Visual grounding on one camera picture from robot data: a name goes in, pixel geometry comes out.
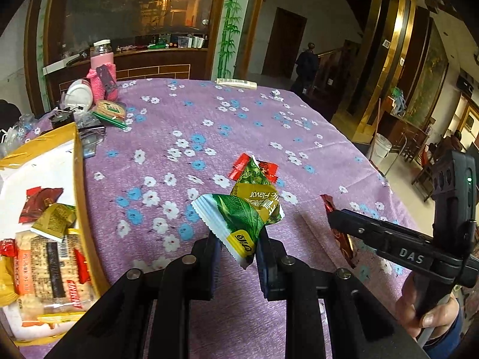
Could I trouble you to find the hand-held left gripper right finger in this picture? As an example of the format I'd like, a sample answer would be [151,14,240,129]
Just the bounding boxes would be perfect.
[256,227,428,359]

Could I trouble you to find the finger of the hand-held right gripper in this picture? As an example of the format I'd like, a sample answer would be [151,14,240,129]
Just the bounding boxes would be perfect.
[328,209,435,257]

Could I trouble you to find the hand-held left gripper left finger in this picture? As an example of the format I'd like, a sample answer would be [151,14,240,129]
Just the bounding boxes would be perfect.
[45,237,222,359]

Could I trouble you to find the red and gold packet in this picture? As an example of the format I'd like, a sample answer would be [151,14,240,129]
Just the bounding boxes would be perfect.
[321,194,357,269]

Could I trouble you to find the green leafy snack packet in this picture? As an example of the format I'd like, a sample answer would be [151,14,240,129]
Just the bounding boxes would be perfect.
[191,193,267,270]

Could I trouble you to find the yellow cardboard box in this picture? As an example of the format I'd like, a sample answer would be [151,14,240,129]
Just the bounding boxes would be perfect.
[0,121,113,349]

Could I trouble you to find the large dark red packet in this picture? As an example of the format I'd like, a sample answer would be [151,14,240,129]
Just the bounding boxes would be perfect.
[19,187,65,224]

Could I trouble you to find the yellow cracker packet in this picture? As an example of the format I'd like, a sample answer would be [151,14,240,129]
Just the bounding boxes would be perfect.
[0,256,20,306]

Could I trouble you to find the person's right hand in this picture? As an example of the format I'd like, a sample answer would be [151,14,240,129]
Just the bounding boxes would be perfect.
[395,269,461,341]

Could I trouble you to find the wooden chair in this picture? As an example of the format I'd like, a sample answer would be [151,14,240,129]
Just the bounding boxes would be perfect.
[385,125,429,181]

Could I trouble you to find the olive green snack packet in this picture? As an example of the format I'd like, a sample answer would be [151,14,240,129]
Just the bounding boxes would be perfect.
[229,156,284,226]

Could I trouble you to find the white plastic bucket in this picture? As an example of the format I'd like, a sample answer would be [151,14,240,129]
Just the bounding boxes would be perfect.
[371,132,393,167]

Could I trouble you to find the red packet with black label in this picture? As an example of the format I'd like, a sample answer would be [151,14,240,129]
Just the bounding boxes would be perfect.
[258,161,280,185]

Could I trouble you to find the green plastic bag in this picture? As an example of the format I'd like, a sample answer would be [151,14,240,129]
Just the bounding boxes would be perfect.
[389,86,407,115]

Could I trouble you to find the gold framed painting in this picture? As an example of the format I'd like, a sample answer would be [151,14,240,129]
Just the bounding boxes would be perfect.
[405,25,450,128]

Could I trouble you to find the gold snack packet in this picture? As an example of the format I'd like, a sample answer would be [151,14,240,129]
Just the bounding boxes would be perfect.
[31,202,78,242]

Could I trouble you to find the clear soda cracker pack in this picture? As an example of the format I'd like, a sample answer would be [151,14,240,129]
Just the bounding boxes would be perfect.
[14,229,95,325]

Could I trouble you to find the eyeglasses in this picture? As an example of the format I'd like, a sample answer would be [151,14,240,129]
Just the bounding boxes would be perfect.
[76,123,107,145]

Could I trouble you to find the green biscuit packet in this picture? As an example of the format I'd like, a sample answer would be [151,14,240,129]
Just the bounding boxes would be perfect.
[91,100,128,130]

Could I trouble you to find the white remote control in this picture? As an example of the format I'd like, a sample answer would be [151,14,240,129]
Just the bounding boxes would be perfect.
[216,77,258,90]

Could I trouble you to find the wooden door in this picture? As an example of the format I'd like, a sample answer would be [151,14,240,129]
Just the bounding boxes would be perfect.
[260,7,308,80]

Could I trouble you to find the wooden counter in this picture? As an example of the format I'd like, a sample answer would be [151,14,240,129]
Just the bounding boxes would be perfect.
[42,46,209,96]

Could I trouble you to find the small black device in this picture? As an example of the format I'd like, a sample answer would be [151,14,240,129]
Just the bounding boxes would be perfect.
[48,108,76,128]

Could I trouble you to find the pink knit-sleeved bottle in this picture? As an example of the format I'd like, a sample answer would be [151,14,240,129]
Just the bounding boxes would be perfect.
[86,39,119,102]

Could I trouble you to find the clear plastic bag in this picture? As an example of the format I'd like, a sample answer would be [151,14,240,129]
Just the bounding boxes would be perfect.
[0,114,43,148]

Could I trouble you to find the bamboo painted pillar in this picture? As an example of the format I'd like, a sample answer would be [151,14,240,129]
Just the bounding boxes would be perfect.
[213,0,250,81]

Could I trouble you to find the dark cloth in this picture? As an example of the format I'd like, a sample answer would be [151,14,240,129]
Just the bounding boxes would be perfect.
[0,99,24,135]

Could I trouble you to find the wooden broom handle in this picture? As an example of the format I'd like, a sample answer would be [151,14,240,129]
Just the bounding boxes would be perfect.
[368,98,382,160]

